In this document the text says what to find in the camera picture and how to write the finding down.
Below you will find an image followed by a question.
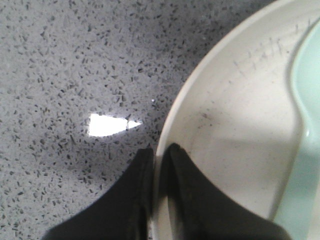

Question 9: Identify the beige round plate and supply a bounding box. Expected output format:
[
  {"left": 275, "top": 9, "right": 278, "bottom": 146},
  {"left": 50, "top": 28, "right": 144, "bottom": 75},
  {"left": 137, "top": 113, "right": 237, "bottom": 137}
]
[{"left": 149, "top": 0, "right": 320, "bottom": 240}]

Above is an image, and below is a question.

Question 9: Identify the light blue plastic spoon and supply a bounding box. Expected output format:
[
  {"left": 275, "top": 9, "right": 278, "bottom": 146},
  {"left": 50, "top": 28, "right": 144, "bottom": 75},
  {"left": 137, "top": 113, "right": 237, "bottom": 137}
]
[{"left": 273, "top": 23, "right": 320, "bottom": 240}]

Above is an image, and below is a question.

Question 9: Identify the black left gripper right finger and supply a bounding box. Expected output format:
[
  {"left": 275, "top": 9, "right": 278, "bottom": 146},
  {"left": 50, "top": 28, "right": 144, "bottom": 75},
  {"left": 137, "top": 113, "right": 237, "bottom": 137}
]
[{"left": 167, "top": 143, "right": 291, "bottom": 240}]

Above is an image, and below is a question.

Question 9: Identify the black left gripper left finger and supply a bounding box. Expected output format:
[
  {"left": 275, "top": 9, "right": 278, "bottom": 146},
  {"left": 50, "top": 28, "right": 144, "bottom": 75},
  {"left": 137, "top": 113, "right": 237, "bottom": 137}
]
[{"left": 44, "top": 148, "right": 154, "bottom": 240}]

